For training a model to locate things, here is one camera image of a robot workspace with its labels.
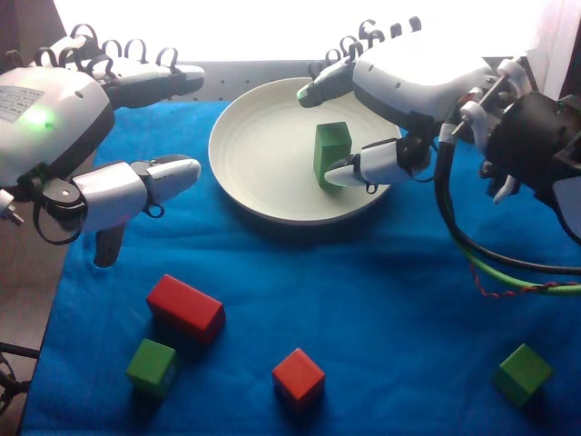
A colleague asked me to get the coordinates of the green block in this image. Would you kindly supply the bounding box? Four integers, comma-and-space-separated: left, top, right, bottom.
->
312, 121, 354, 194

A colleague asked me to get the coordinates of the white round plate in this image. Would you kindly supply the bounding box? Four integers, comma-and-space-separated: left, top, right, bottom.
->
207, 76, 403, 227

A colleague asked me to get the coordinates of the red twisted wire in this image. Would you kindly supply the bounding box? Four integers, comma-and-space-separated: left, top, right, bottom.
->
467, 261, 581, 300

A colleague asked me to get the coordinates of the green cube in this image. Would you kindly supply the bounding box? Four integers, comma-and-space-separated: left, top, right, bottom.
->
493, 342, 555, 409
125, 338, 178, 400

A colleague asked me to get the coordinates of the thick black cable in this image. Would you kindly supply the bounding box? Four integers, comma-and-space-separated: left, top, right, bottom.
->
433, 129, 581, 276

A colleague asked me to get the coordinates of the black stand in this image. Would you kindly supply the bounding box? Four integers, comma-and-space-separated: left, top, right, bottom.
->
0, 340, 41, 410

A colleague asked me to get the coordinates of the long red block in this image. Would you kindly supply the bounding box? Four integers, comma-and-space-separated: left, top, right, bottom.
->
145, 273, 227, 345

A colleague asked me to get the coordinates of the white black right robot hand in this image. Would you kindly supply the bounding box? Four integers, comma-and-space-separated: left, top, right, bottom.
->
297, 16, 500, 194

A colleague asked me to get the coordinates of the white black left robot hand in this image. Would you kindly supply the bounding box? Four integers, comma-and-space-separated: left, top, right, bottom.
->
0, 22, 206, 269

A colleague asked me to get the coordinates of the red cube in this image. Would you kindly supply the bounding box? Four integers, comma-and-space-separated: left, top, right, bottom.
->
271, 348, 327, 413

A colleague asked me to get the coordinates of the blue cloth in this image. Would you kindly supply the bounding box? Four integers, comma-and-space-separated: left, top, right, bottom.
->
20, 99, 581, 436

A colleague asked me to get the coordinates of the green cable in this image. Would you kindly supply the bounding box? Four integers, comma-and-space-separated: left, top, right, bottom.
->
447, 190, 581, 297

